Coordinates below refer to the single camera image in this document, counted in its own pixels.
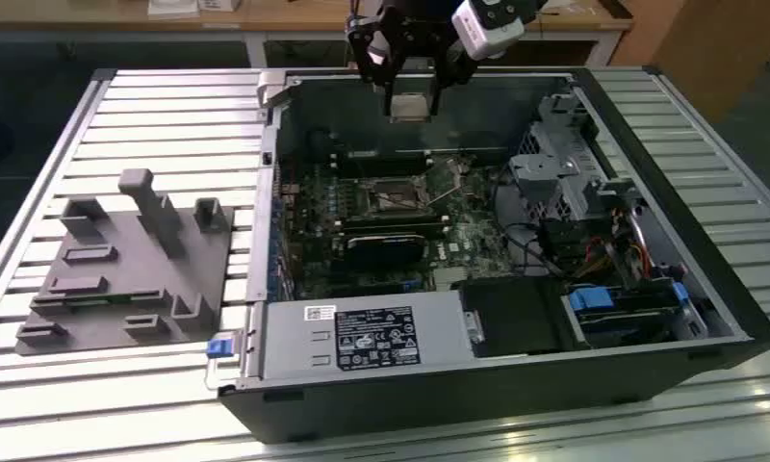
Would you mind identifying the grey power supply unit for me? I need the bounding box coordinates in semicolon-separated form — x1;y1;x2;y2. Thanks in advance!
260;288;489;381

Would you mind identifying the black PC case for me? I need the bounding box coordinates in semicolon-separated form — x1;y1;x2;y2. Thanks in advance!
216;65;770;445

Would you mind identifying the silver CPU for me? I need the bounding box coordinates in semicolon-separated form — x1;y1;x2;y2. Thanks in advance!
388;90;436;124

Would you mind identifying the grey parts rack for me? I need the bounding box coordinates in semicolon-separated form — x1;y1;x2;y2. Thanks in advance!
13;167;237;357

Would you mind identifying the black hard disk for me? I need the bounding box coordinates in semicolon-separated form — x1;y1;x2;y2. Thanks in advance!
574;307;682;347

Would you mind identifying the black graphics card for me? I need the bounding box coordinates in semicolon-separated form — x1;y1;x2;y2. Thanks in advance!
344;233;429;265

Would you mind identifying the black plastic shroud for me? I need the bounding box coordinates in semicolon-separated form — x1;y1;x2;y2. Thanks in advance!
458;277;582;358

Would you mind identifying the silver metal bracket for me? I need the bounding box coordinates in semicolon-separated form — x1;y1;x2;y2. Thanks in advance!
614;196;688;290

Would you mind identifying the wooden desk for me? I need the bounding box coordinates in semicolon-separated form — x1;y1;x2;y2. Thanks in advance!
0;0;637;68

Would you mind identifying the black RAM stick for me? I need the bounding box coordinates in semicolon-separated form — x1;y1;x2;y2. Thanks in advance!
340;214;444;225

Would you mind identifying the coloured power wire bundle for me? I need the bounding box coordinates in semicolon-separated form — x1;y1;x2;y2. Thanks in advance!
574;238;656;290

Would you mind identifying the wooden cabinet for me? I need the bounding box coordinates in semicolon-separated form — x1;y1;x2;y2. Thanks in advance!
609;0;770;124

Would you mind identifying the black wire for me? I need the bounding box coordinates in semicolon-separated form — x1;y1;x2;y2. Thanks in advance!
494;172;568;276

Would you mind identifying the grey metal drive cage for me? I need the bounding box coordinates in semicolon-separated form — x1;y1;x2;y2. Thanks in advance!
506;93;648;227

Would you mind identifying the CPU socket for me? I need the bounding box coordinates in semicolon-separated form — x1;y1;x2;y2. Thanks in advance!
357;176;429;214

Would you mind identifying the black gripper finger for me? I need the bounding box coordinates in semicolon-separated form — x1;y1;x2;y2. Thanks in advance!
430;40;480;117
348;16;401;117

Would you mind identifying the green motherboard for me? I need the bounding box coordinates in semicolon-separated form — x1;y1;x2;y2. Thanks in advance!
274;153;553;299

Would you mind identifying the blue disk carrier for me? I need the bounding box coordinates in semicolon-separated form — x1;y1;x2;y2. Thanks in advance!
568;283;617;317

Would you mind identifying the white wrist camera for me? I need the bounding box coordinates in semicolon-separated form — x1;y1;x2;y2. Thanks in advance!
449;0;528;62

